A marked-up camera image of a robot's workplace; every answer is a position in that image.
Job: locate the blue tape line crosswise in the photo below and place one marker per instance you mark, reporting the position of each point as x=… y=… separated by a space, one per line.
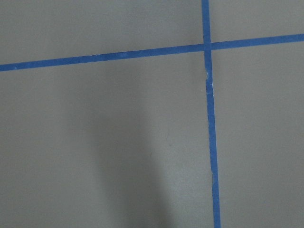
x=252 y=42

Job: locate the blue tape line lengthwise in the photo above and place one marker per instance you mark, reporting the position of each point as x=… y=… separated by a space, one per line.
x=211 y=112

